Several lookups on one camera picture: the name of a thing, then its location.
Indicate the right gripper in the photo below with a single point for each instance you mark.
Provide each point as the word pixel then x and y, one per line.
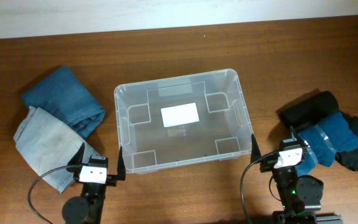
pixel 268 164

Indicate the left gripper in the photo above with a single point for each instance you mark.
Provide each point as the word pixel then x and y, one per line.
pixel 112 179

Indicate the black cloth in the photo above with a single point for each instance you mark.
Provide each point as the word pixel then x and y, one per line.
pixel 308 110

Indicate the blue taped cloth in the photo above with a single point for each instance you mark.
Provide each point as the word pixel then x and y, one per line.
pixel 325 139

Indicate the light blue jeans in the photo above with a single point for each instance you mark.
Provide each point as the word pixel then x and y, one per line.
pixel 46 143

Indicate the dark blue jeans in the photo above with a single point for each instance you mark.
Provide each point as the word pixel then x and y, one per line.
pixel 62 95

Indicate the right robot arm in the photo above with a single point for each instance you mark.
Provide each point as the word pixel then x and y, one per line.
pixel 300 195

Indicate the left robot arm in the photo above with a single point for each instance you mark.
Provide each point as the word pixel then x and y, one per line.
pixel 88 206

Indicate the clear plastic storage container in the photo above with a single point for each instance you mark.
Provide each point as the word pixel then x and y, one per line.
pixel 223 132

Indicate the white label in container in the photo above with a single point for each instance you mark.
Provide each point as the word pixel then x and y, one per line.
pixel 179 115

